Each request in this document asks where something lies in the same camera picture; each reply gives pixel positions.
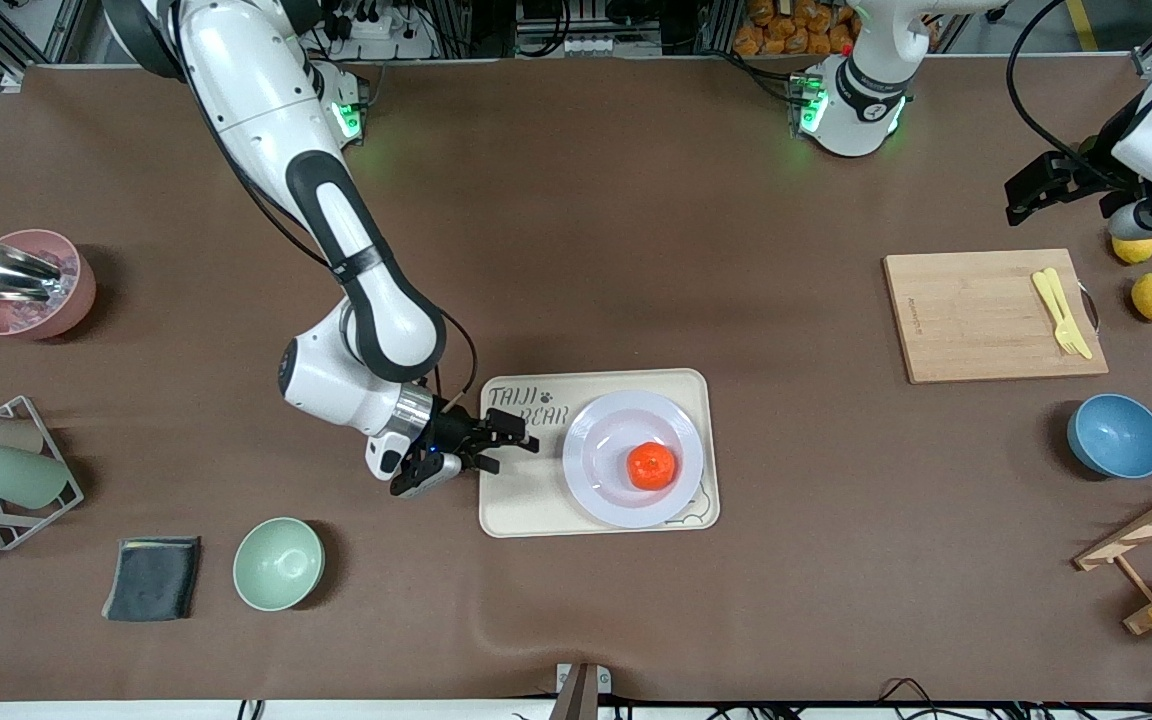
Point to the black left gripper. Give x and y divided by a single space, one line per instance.
1086 168

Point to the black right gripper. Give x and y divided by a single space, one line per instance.
453 430

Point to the white round plate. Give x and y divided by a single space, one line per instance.
596 480

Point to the orange fruit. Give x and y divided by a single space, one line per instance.
652 466

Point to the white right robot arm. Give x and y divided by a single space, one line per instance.
266 110

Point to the cream tray with bear print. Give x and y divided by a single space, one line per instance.
526 500

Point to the wooden cutting board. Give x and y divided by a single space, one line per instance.
986 300

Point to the yellow plastic fork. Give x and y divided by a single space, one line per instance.
1054 310

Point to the yellow plastic knife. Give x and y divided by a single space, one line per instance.
1071 315

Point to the pale green bowl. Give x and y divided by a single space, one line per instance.
278 564

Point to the blue bowl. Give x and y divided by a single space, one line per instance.
1118 436

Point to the pile of oranges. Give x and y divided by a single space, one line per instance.
791 25

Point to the wooden peg rack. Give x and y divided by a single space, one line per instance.
1136 535

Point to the dark grey folded cloth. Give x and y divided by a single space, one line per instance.
152 578

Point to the white power strip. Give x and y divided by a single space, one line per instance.
376 28

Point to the pink bowl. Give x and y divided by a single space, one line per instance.
56 315

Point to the pale green cup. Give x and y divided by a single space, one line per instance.
16 476

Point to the metal scoop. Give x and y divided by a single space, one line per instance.
1 270

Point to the grey metal table bracket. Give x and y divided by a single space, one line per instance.
581 685

